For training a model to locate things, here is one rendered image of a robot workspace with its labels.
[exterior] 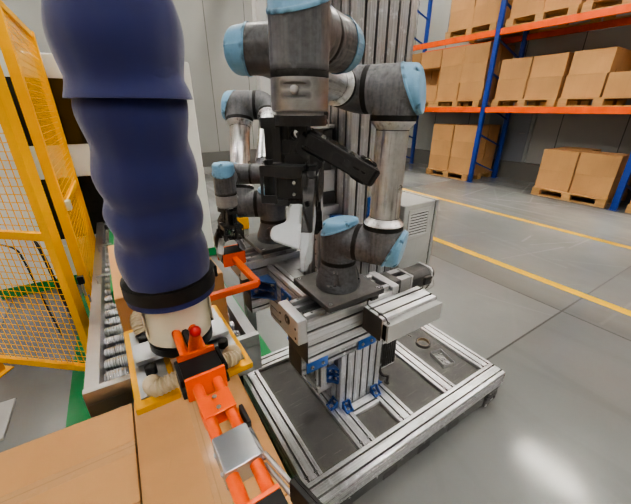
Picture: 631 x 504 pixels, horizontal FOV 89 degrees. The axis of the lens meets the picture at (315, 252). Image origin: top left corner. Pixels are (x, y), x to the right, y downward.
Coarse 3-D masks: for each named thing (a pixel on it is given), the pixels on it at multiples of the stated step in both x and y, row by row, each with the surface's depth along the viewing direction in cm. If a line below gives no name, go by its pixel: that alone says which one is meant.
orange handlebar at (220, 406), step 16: (240, 288) 102; (176, 336) 80; (224, 384) 67; (208, 400) 62; (224, 400) 62; (208, 416) 59; (224, 416) 62; (240, 416) 60; (208, 432) 57; (256, 464) 51; (240, 480) 49; (256, 480) 50; (272, 480) 50; (240, 496) 47
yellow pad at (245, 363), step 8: (216, 312) 110; (224, 320) 106; (224, 336) 98; (232, 336) 98; (208, 344) 94; (216, 344) 94; (224, 344) 92; (240, 344) 95; (240, 360) 89; (248, 360) 89; (232, 368) 86; (240, 368) 87; (248, 368) 88
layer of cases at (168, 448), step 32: (96, 416) 119; (128, 416) 119; (160, 416) 119; (192, 416) 119; (256, 416) 119; (32, 448) 108; (64, 448) 108; (96, 448) 108; (128, 448) 108; (160, 448) 108; (192, 448) 108; (0, 480) 98; (32, 480) 98; (64, 480) 98; (96, 480) 98; (128, 480) 98; (160, 480) 98; (192, 480) 98
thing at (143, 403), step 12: (132, 336) 97; (144, 336) 94; (132, 348) 93; (132, 360) 89; (156, 360) 88; (168, 360) 89; (132, 372) 85; (144, 372) 84; (156, 372) 84; (168, 372) 85; (132, 384) 81; (144, 396) 77; (168, 396) 78; (180, 396) 80; (144, 408) 75
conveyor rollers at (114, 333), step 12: (108, 240) 278; (108, 264) 235; (108, 276) 221; (108, 288) 207; (108, 300) 193; (108, 312) 179; (108, 324) 171; (120, 324) 169; (108, 336) 165; (120, 336) 160; (108, 348) 152; (120, 348) 153; (108, 360) 144; (120, 360) 145; (108, 372) 138; (120, 372) 138
